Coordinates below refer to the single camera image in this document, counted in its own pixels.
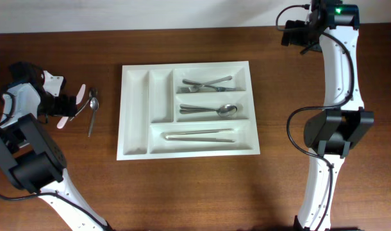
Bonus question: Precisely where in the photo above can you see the pink plastic knife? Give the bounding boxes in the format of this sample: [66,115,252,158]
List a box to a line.
[56,84,86,129]

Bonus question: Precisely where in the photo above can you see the small steel teaspoon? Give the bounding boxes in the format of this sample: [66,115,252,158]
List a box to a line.
[69,87,98,121]
[88,97,99,137]

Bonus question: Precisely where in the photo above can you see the steel spoon sideways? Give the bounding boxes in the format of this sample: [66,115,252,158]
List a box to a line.
[179,105,238,117]

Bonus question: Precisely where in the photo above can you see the steel serrated tongs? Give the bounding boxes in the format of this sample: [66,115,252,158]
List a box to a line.
[162,128,236,143]

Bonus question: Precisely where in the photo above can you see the steel fork angled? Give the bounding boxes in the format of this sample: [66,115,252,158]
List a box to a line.
[179,80,236,93]

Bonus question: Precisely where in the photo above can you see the steel fork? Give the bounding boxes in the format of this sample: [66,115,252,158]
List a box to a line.
[179,75,233,94]

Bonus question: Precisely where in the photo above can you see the steel spoon blue-tinted handle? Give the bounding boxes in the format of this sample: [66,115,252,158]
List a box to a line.
[179,104,217,111]

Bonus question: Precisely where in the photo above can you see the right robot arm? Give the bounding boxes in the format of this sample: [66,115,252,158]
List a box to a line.
[278,0,374,230]

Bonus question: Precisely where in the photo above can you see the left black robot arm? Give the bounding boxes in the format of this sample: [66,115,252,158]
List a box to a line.
[0,62,112,230]

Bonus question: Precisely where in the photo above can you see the white plastic cutlery tray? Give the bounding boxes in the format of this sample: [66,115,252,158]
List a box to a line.
[117,61,260,160]

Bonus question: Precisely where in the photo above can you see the right black cable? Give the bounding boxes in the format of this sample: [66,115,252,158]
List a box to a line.
[274,4,356,231]

